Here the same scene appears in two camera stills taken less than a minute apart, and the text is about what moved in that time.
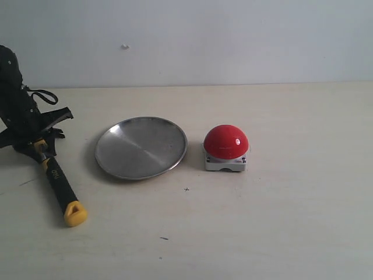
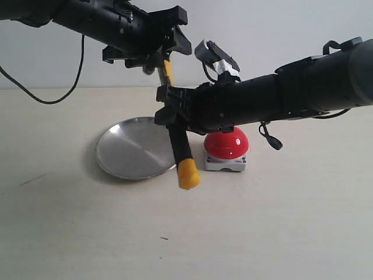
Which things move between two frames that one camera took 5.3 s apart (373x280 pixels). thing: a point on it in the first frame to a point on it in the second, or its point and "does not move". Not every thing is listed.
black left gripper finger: (48, 119) to (169, 17)
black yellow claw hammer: (75, 212) to (188, 171)
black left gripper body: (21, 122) to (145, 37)
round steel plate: (139, 148) does not move
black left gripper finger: (47, 140) to (182, 44)
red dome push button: (225, 147) does not move
